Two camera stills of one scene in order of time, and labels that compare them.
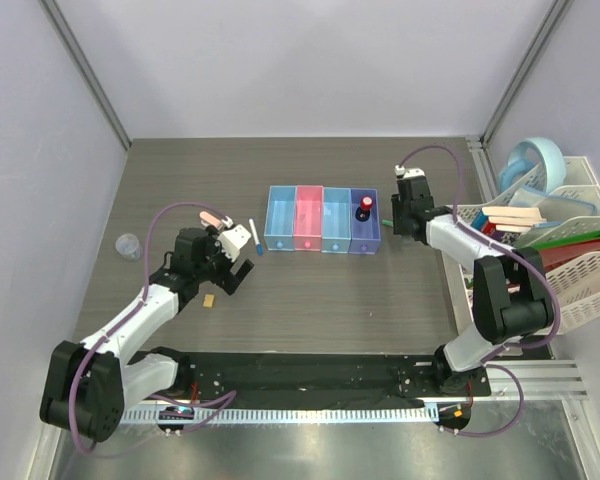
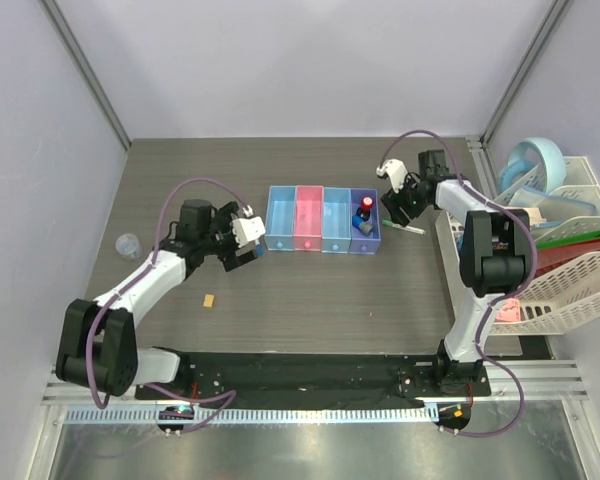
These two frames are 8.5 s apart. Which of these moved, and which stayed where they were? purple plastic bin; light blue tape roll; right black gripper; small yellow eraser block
Moved: right black gripper
Stayed: purple plastic bin; light blue tape roll; small yellow eraser block
